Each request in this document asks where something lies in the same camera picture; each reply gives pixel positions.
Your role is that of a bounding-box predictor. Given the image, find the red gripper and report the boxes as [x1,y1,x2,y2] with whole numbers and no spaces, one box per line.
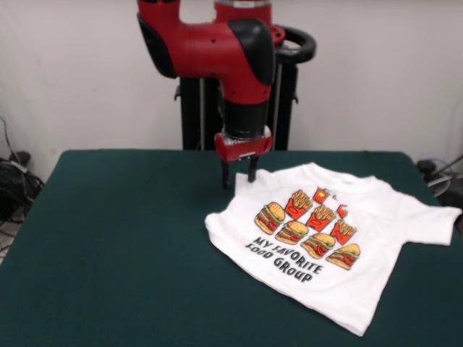
[213,125,274,191]

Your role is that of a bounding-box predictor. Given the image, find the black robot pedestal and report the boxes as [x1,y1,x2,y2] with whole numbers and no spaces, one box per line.
[172,23,318,151]

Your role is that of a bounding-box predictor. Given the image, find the dark green table cloth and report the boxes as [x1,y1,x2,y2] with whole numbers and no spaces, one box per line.
[0,149,463,347]

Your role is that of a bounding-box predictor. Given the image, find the black power adapter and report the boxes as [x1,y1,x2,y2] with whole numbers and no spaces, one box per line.
[9,150,32,164]

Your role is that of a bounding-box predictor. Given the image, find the white towel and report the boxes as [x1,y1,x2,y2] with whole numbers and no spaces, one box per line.
[204,161,463,337]

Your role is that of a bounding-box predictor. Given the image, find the black cable tangle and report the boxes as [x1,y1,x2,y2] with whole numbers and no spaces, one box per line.
[0,115,46,250]

